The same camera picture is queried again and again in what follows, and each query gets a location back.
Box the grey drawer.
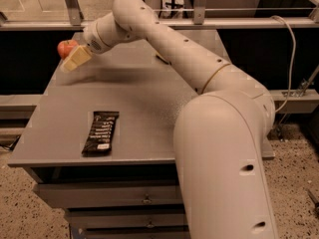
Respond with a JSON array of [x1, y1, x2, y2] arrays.
[[34, 180, 182, 209], [66, 205, 187, 229], [84, 227, 191, 239]]

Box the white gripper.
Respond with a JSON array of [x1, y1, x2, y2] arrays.
[[61, 22, 111, 73]]

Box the grey metal railing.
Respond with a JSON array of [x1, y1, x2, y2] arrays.
[[0, 0, 319, 31]]

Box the bottom grey drawer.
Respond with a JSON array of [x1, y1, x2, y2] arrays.
[[84, 227, 191, 239]]

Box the middle grey drawer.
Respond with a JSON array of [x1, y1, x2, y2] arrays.
[[66, 205, 187, 229]]

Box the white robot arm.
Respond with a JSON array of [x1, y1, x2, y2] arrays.
[[58, 0, 279, 239]]

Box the yellow sponge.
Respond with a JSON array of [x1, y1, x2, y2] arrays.
[[156, 53, 169, 65]]

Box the top grey drawer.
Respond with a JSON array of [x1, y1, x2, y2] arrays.
[[34, 180, 182, 209]]

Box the grey drawer cabinet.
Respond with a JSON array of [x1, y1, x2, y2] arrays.
[[10, 41, 278, 239]]

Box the red apple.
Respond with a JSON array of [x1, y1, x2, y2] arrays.
[[57, 40, 78, 60]]

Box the black rxbar chocolate wrapper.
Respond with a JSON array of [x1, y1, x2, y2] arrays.
[[82, 111, 120, 156]]

